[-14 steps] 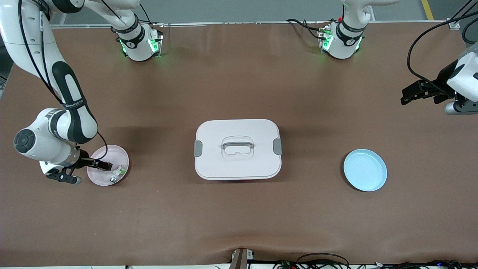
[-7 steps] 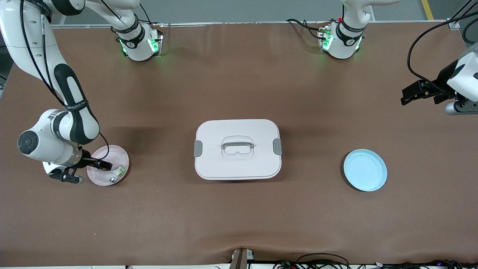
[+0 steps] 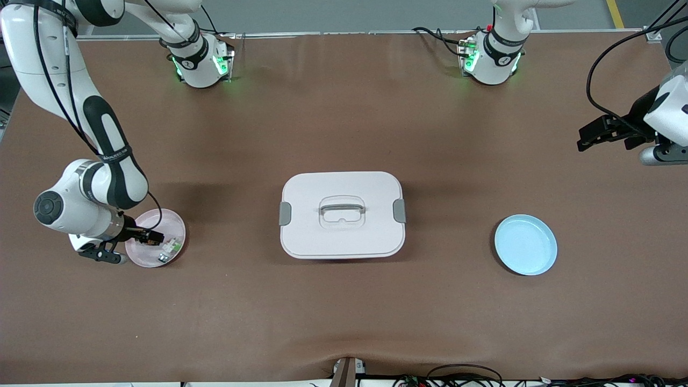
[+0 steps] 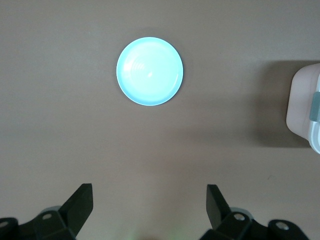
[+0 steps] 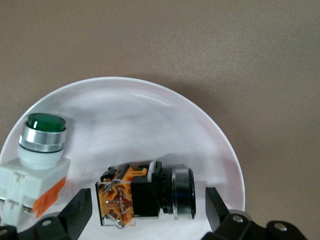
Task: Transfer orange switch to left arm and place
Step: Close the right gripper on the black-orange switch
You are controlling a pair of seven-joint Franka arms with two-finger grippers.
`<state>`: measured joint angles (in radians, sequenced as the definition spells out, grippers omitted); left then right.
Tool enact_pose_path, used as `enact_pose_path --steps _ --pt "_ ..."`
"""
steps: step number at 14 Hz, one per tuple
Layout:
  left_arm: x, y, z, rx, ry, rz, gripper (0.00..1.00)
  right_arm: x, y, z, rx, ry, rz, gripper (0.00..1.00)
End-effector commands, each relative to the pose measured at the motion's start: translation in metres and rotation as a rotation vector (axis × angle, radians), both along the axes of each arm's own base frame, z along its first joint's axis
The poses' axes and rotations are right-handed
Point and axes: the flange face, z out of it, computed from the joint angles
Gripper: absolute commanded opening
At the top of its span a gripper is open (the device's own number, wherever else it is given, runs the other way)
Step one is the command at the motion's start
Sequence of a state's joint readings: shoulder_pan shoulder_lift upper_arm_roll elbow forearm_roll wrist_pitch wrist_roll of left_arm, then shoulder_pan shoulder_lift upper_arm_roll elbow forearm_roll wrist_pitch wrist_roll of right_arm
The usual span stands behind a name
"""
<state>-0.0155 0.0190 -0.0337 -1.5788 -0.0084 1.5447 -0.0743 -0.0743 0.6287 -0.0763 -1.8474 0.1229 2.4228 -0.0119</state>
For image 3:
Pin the pink round plate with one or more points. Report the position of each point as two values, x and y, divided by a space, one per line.
161 220

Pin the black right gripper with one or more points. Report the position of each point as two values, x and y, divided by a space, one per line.
130 233

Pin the brown table mat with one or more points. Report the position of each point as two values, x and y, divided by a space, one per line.
344 322

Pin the light blue round plate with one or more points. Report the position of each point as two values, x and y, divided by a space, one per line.
516 258

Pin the white lidded storage box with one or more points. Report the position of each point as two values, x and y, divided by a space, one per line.
344 236

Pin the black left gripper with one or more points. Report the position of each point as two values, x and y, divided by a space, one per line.
636 118

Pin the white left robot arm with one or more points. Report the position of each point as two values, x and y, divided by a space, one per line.
494 64

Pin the silver table edge rail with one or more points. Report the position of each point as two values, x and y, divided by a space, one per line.
322 33

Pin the orange black push-button switch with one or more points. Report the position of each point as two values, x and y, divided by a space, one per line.
152 240

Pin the metal bracket post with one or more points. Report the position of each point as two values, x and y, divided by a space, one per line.
346 373

